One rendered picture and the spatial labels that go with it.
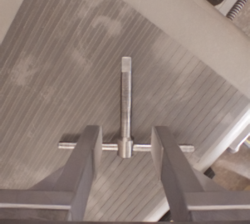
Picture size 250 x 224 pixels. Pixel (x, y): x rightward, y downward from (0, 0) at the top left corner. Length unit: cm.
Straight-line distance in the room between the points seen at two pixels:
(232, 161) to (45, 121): 206
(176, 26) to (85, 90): 15
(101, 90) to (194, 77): 13
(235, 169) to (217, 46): 207
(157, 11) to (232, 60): 13
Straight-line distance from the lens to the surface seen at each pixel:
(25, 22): 28
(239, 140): 43
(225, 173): 227
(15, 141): 33
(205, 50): 28
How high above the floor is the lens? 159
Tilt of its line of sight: 76 degrees down
